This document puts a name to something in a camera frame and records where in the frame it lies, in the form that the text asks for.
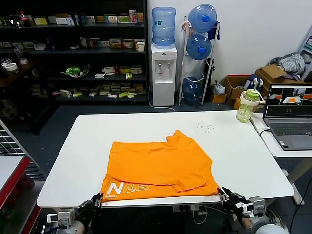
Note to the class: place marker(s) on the pink printed box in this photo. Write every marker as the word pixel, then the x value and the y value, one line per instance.
pixel 132 16

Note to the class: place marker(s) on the yellow flat box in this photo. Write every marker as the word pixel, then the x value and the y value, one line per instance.
pixel 100 19

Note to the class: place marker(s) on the orange red box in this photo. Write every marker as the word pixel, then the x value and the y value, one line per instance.
pixel 93 43

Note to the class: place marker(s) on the black shelving unit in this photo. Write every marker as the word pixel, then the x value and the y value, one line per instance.
pixel 73 33

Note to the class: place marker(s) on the white blue box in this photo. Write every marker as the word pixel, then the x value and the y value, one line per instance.
pixel 83 42

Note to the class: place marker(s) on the small green box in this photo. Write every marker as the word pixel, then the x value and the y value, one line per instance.
pixel 129 76

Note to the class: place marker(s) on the white paper cup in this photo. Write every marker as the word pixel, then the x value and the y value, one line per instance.
pixel 140 46

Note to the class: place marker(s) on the red frame cart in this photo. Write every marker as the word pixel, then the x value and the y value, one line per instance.
pixel 18 171

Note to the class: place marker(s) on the white plastic bag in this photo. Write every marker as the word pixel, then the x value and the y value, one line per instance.
pixel 218 89

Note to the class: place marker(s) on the small yellow carton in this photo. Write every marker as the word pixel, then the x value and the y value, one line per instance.
pixel 237 103

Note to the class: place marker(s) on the black tripod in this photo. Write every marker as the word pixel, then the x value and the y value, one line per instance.
pixel 211 69

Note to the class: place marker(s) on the orange t-shirt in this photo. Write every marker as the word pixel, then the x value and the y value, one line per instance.
pixel 158 165

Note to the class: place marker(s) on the cream brown box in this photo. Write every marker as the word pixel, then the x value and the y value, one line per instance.
pixel 115 43

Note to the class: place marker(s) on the blue water jug with label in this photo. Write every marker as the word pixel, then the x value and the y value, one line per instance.
pixel 163 26

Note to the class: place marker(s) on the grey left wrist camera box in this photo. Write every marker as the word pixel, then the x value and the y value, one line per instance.
pixel 63 218

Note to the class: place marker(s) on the bowl of green fruit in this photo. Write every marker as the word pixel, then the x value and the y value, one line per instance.
pixel 74 71

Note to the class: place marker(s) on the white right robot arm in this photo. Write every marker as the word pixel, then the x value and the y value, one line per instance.
pixel 268 230

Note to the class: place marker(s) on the green drinking bottle with straw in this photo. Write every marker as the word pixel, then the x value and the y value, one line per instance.
pixel 246 109

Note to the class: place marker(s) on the white metal jug rack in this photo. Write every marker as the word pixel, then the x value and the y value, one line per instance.
pixel 206 84

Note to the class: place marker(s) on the white teal storage rack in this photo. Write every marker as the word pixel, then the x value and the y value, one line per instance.
pixel 307 46

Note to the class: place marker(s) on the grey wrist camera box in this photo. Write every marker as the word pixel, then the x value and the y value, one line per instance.
pixel 256 206
pixel 63 218

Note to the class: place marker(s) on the white water dispenser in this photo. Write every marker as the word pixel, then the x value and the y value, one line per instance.
pixel 163 92

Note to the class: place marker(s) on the large flat cardboard box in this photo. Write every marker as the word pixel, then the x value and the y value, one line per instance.
pixel 270 73

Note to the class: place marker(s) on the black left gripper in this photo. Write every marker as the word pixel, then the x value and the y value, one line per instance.
pixel 89 209

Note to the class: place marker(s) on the small yellow box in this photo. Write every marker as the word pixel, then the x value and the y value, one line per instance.
pixel 140 17

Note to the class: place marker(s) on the flat white box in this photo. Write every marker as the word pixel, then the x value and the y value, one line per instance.
pixel 100 75

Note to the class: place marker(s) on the clear plastic bottle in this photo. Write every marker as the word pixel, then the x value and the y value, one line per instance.
pixel 19 54

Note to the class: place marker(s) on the small orange cardboard box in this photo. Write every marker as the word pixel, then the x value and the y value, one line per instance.
pixel 219 98

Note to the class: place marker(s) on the white red medicine box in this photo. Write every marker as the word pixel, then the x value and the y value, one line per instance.
pixel 109 70

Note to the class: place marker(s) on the white side table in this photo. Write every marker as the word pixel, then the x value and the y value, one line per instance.
pixel 295 153

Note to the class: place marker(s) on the plain white box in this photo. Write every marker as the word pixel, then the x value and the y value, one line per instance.
pixel 61 20

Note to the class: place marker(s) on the blue white package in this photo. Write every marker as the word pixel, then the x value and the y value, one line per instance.
pixel 251 83

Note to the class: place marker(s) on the blue white carton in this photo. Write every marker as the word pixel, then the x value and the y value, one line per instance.
pixel 76 19

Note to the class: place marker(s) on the shiny dark bowl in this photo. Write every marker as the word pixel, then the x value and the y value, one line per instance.
pixel 15 20

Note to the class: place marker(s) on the white power strip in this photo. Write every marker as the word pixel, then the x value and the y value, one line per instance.
pixel 190 208

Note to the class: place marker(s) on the grey laptop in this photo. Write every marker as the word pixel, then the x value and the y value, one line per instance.
pixel 287 129

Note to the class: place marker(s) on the white round container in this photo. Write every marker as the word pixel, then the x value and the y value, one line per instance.
pixel 9 67

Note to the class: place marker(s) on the blue cloth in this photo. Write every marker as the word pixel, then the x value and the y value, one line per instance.
pixel 215 33

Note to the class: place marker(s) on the grey striped clothes pile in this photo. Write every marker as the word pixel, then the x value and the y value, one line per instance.
pixel 292 62

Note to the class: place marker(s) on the cola bottle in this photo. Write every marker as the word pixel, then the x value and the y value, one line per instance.
pixel 24 20

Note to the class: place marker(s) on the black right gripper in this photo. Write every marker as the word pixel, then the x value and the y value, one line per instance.
pixel 235 202

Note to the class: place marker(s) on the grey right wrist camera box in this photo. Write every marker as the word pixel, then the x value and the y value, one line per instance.
pixel 256 206

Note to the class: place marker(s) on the open brown cardboard box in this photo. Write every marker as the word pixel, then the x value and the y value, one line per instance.
pixel 231 95

